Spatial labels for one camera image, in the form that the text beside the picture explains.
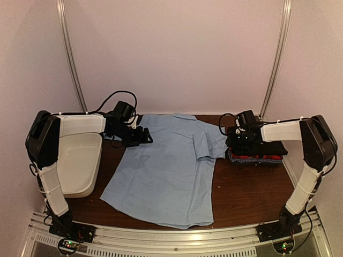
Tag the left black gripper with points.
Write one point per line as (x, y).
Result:
(139, 138)

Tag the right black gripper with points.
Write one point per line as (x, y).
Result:
(232, 143)

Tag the light blue long sleeve shirt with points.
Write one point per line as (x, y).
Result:
(169, 181)

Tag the white plastic tub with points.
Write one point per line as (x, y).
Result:
(78, 164)

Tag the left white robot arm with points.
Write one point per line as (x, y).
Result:
(42, 142)

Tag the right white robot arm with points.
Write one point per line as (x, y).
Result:
(308, 139)

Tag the folded black shirt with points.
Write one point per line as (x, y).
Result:
(253, 148)

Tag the folded blue checked shirt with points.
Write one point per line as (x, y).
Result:
(251, 161)

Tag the right circuit board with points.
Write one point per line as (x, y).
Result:
(284, 246)

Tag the circuit board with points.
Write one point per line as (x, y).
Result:
(284, 246)
(67, 246)

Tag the left circuit board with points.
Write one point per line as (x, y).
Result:
(67, 246)

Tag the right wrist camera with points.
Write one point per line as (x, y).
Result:
(238, 128)

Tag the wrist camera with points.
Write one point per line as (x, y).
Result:
(132, 122)
(238, 128)

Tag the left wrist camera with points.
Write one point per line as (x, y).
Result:
(132, 122)

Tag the right aluminium frame post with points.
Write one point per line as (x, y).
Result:
(281, 42)

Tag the aluminium frame post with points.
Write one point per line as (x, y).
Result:
(281, 42)
(61, 11)

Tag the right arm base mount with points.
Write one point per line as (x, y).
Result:
(284, 227)

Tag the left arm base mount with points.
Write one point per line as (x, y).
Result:
(64, 226)

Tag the left aluminium frame post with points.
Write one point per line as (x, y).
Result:
(61, 11)

